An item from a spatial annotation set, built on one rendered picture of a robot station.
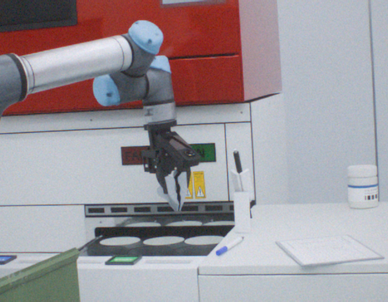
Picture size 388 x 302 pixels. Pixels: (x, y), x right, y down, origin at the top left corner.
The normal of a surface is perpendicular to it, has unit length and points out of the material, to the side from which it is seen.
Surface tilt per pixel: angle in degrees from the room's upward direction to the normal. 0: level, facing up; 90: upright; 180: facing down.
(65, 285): 90
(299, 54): 90
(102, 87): 95
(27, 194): 90
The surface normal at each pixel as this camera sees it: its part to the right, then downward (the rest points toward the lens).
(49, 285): 0.92, -0.02
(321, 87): -0.22, 0.11
